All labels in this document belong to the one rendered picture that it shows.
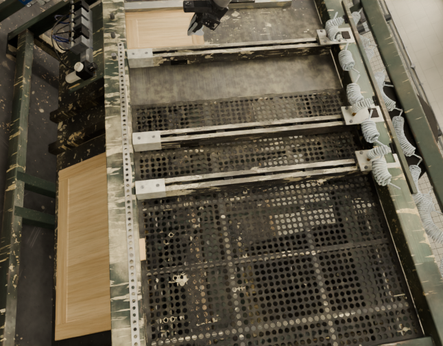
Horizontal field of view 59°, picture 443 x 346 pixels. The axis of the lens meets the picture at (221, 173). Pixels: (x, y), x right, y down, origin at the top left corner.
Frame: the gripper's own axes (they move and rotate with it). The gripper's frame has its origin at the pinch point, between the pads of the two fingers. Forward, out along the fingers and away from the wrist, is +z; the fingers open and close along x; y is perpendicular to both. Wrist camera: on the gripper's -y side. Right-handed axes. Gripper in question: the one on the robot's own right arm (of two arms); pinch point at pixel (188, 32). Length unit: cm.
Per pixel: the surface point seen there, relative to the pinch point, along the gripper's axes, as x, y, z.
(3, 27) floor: 82, -59, 118
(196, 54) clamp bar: 13.3, 19.3, 21.1
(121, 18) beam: 42, -12, 42
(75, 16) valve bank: 40, -33, 50
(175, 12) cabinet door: 48, 15, 29
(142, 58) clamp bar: 12.8, -4.0, 35.4
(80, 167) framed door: -23, -15, 94
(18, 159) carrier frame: -18, -45, 105
